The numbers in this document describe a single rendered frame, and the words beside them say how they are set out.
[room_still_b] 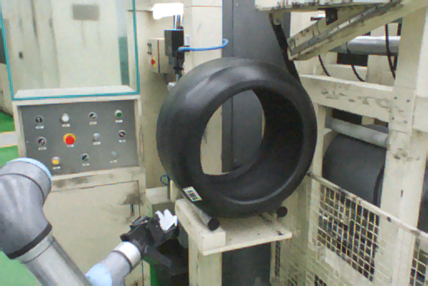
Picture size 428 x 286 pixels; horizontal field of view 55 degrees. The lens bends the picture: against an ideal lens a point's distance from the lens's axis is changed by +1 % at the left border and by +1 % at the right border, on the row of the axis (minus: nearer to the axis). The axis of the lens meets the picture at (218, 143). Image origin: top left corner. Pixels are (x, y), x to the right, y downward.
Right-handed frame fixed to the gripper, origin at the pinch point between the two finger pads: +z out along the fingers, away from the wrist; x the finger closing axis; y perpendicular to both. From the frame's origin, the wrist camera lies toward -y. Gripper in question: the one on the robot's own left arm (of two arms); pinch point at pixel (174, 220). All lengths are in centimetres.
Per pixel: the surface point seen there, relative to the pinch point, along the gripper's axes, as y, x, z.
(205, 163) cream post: 0, 19, 51
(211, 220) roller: -10.6, 0.7, 18.1
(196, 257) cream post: -41, 37, 42
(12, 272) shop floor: -42, 195, 43
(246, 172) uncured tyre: -8, 2, 53
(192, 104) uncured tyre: 30.6, -10.2, 18.4
